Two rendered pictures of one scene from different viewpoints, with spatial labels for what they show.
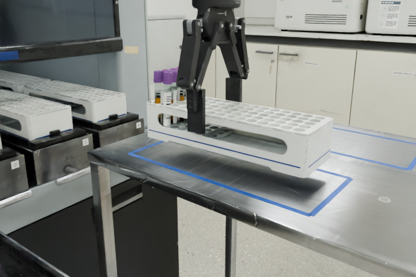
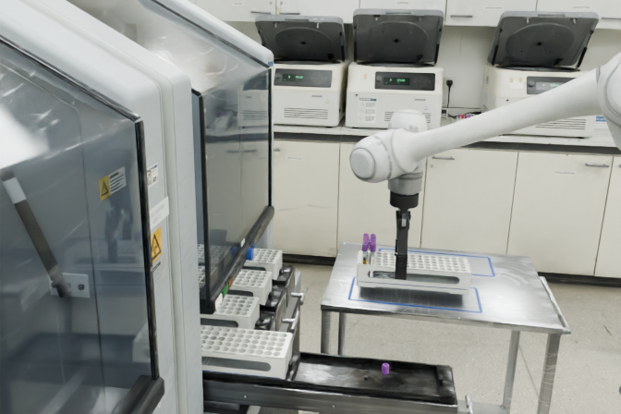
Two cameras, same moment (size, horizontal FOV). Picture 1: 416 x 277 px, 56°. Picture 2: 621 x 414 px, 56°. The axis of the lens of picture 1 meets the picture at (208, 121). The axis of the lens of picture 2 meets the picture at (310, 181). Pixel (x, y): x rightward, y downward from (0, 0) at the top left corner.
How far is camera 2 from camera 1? 1.14 m
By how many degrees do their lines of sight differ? 28
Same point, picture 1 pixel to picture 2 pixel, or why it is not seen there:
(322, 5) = (301, 100)
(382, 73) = not seen: hidden behind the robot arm
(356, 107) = (344, 199)
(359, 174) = (477, 285)
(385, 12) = (363, 108)
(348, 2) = (328, 97)
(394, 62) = not seen: hidden behind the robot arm
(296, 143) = (465, 277)
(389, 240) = (517, 315)
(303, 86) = (287, 181)
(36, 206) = not seen: hidden behind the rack
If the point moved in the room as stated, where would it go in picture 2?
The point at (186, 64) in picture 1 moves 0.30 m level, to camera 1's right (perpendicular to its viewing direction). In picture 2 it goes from (404, 243) to (490, 225)
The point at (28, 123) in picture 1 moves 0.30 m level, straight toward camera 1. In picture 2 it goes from (262, 293) to (362, 330)
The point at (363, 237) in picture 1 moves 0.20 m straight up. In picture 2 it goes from (508, 316) to (517, 242)
